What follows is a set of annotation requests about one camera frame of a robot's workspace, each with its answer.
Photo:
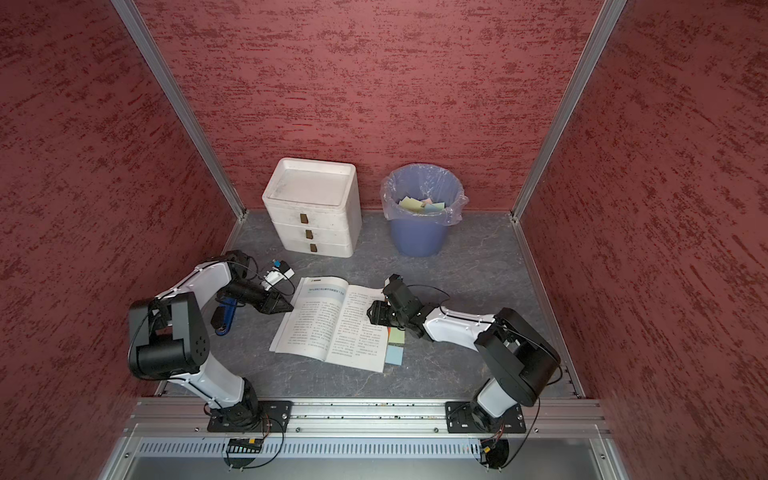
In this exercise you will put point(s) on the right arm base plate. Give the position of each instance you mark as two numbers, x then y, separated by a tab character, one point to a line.
469	418

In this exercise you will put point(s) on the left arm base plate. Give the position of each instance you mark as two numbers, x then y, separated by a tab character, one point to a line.
266	417

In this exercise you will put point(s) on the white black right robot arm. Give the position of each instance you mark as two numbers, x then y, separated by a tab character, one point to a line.
520	361

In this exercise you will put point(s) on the right aluminium corner post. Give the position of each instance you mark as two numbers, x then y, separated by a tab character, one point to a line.
604	25

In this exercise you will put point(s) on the discarded sticky notes in bin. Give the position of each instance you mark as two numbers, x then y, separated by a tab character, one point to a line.
424	206

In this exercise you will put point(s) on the left aluminium corner post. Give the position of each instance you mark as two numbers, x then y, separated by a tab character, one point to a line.
140	34

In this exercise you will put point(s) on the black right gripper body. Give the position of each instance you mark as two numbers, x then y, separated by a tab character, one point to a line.
387	315

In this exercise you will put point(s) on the green sticky note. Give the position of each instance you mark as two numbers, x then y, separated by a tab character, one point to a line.
396	336

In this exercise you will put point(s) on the aluminium corner post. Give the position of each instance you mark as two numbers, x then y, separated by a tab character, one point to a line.
604	25
140	34

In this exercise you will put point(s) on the clear plastic bin liner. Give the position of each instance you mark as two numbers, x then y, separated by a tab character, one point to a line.
419	182

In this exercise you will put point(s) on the white three-drawer storage box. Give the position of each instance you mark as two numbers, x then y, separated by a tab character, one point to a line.
315	206

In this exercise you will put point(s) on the blue plastic trash bin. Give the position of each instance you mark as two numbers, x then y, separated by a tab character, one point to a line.
418	238

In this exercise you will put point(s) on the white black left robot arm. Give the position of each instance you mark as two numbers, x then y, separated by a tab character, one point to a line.
168	339

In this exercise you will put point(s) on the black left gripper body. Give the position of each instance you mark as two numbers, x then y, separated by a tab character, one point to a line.
250	292

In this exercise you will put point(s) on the blue handled tool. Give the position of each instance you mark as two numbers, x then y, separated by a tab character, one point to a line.
223	316

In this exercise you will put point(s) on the illustrated book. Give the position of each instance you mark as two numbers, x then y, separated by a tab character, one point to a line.
329	323

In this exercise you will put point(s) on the aluminium front rail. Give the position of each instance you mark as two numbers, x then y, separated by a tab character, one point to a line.
374	418

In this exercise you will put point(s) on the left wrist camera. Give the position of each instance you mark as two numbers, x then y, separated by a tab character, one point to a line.
280	271

